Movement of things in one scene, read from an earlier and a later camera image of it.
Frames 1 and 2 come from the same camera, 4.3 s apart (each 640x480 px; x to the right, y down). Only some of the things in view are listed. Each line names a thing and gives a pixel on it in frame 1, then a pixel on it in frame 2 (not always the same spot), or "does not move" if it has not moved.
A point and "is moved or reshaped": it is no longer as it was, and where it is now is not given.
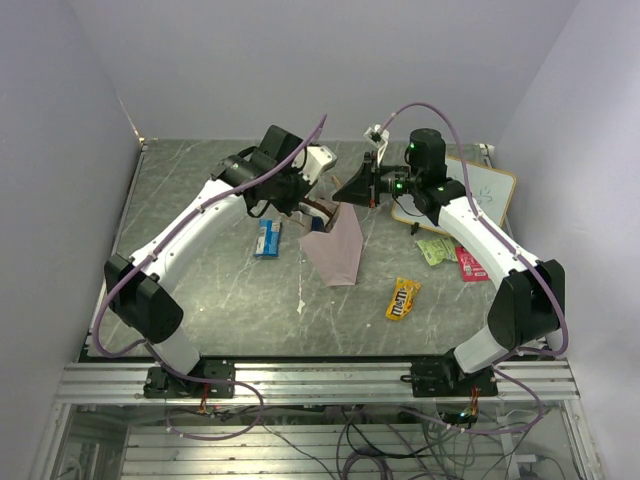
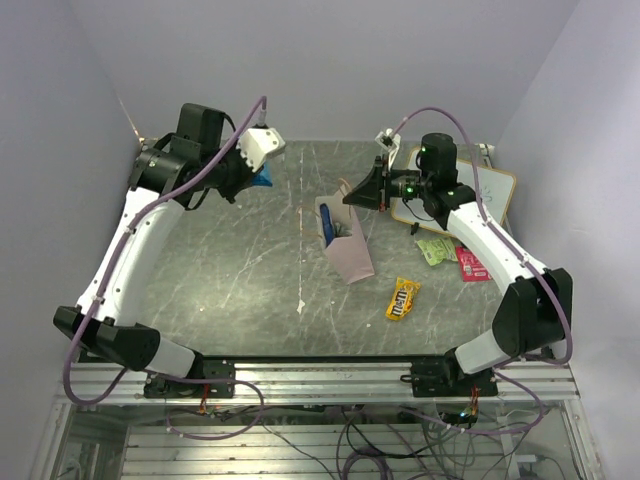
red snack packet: x=471 y=271 does not move
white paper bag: x=336 y=252 is moved or reshaped
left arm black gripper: x=289 y=207 -> x=231 y=192
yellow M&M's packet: x=402 y=300 does not move
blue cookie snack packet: x=267 y=243 is moved or reshaped
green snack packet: x=435 y=250 does not move
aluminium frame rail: x=312 y=382 does not move
